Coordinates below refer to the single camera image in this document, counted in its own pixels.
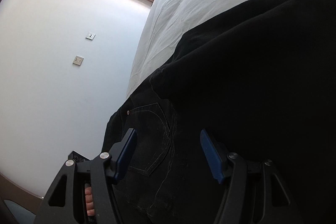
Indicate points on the black denim pants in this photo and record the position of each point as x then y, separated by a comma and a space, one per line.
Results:
260, 80

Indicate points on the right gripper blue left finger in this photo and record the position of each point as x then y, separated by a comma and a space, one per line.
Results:
121, 154

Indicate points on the wall socket plate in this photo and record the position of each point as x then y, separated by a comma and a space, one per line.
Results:
90, 36
78, 61

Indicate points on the upper wall socket plate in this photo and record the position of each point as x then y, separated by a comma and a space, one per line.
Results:
90, 36

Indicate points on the wooden bed frame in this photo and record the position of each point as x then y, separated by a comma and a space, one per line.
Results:
13, 192

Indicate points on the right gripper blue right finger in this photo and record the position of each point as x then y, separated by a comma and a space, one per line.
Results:
213, 158

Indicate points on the lower wall socket plate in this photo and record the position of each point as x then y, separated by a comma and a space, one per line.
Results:
78, 61

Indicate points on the person's left hand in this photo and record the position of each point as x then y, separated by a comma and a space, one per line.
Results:
89, 202

